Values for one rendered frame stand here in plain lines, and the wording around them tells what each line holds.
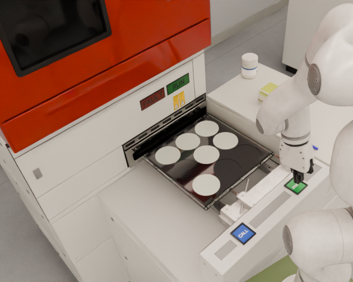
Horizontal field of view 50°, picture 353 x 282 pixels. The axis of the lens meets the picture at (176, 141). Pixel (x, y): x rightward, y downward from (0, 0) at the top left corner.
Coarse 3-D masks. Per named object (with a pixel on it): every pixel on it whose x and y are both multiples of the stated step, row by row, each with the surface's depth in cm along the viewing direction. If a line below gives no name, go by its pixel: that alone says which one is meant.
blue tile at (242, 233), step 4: (240, 228) 115; (244, 228) 114; (236, 232) 114; (240, 232) 114; (244, 232) 114; (248, 232) 113; (252, 232) 113; (236, 236) 113; (240, 236) 113; (244, 236) 113; (248, 236) 112; (240, 240) 112; (244, 240) 112
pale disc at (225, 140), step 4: (224, 132) 156; (216, 136) 155; (220, 136) 154; (224, 136) 154; (228, 136) 154; (232, 136) 154; (216, 140) 153; (220, 140) 153; (224, 140) 152; (228, 140) 152; (232, 140) 152; (236, 140) 152; (216, 144) 151; (220, 144) 151; (224, 144) 151; (228, 144) 150; (232, 144) 150; (236, 144) 150; (220, 148) 149; (224, 148) 149; (228, 148) 149
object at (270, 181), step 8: (280, 168) 141; (272, 176) 139; (280, 176) 139; (256, 184) 137; (264, 184) 137; (272, 184) 136; (248, 192) 135; (256, 192) 134; (264, 192) 134; (256, 200) 132; (224, 224) 129
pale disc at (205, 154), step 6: (198, 150) 150; (204, 150) 149; (210, 150) 149; (216, 150) 149; (198, 156) 147; (204, 156) 147; (210, 156) 147; (216, 156) 146; (204, 162) 145; (210, 162) 144
